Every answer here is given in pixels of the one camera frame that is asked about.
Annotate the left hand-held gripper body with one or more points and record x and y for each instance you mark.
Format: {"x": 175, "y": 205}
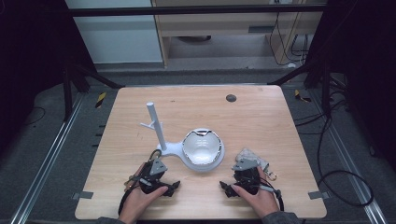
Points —
{"x": 154, "y": 182}

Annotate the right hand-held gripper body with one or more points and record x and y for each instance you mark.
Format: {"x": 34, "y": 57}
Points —
{"x": 247, "y": 179}

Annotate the grey-white cloth pouch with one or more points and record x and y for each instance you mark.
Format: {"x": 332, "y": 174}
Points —
{"x": 252, "y": 154}

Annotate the person's right hand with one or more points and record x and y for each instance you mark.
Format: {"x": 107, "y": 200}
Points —
{"x": 260, "y": 202}

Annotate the person's left hand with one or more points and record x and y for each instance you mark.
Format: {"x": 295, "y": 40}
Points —
{"x": 137, "y": 203}

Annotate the white tree stand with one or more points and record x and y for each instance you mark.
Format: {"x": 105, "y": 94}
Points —
{"x": 157, "y": 127}

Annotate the grey tape strip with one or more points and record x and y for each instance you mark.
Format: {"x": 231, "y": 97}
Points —
{"x": 82, "y": 195}
{"x": 318, "y": 195}

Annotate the yellow-black striped tape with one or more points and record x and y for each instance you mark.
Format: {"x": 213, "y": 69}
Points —
{"x": 301, "y": 96}
{"x": 100, "y": 100}

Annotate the dark round table grommet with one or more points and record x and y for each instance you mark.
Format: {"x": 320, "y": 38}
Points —
{"x": 231, "y": 98}

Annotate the black metal stand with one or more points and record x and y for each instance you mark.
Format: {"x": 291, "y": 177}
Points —
{"x": 67, "y": 93}
{"x": 325, "y": 90}

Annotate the white cabinet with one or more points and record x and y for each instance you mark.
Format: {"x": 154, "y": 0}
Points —
{"x": 118, "y": 34}

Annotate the wooden shelf unit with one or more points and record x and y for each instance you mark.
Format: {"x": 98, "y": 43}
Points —
{"x": 218, "y": 26}

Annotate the black horizontal bar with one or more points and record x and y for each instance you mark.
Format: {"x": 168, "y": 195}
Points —
{"x": 193, "y": 10}

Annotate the black curtain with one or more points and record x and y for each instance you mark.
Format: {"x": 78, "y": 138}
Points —
{"x": 31, "y": 56}
{"x": 367, "y": 62}

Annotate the metal floor rail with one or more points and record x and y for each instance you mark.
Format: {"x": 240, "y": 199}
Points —
{"x": 46, "y": 158}
{"x": 351, "y": 161}

